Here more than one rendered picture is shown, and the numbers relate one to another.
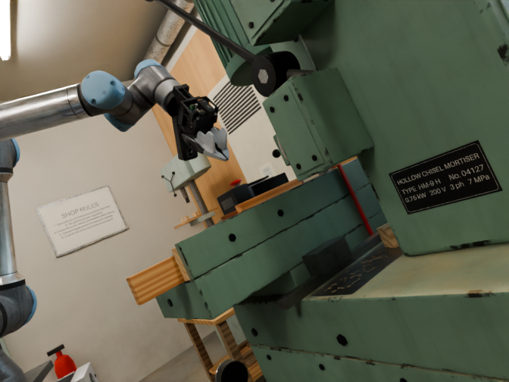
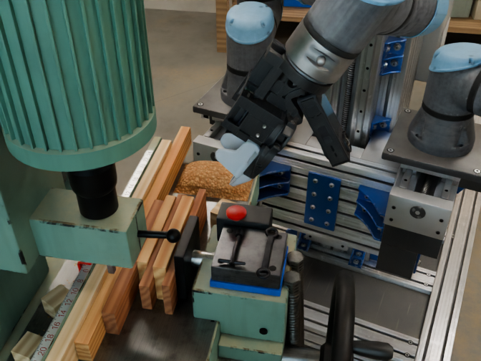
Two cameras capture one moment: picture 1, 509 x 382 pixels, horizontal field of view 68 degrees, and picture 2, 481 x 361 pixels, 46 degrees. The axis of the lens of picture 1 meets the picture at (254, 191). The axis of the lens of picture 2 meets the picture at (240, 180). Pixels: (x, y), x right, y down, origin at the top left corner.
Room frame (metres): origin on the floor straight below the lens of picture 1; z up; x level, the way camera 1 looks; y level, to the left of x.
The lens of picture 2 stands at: (1.29, -0.40, 1.57)
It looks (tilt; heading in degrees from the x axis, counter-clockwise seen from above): 38 degrees down; 136
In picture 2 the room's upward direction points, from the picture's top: straight up
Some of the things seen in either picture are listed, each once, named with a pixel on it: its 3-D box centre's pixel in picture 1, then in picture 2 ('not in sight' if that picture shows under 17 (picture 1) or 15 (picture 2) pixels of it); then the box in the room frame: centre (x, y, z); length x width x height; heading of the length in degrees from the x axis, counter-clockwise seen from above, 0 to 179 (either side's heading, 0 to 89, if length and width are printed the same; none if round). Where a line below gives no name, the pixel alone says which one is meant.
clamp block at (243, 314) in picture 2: not in sight; (246, 281); (0.87, 0.01, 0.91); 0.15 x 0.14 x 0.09; 125
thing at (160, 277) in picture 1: (276, 217); (145, 220); (0.66, -0.01, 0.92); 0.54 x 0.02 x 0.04; 125
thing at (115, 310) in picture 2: not in sight; (138, 261); (0.73, -0.08, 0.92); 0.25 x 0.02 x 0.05; 125
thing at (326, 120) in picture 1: (316, 124); not in sight; (0.50, -0.11, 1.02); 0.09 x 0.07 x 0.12; 125
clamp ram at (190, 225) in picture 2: (269, 201); (207, 259); (0.82, -0.02, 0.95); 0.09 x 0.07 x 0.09; 125
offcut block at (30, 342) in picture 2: not in sight; (31, 351); (0.68, -0.27, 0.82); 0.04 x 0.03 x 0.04; 114
